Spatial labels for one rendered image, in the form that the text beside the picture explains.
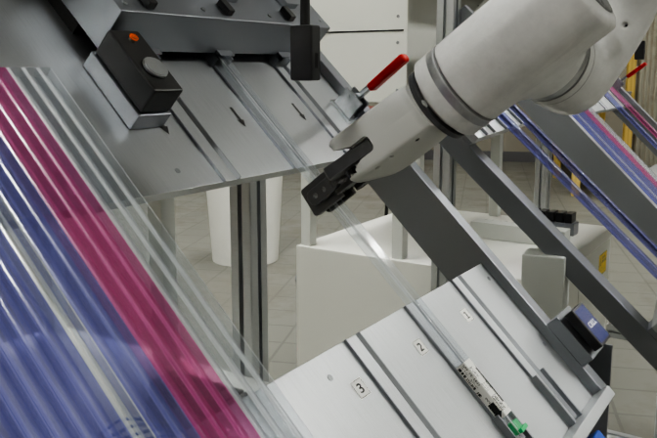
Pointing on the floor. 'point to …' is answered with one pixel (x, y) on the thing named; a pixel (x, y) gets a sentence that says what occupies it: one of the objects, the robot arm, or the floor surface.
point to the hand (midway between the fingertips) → (328, 192)
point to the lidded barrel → (219, 198)
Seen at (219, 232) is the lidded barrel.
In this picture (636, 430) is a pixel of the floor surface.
